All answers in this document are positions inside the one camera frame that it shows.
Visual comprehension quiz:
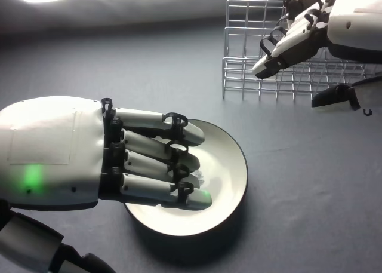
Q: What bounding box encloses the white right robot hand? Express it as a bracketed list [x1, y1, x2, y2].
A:
[252, 0, 382, 118]

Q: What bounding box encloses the chrome wire dish rack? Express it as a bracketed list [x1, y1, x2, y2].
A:
[221, 0, 382, 102]

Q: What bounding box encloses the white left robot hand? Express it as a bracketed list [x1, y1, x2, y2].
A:
[0, 96, 213, 273]

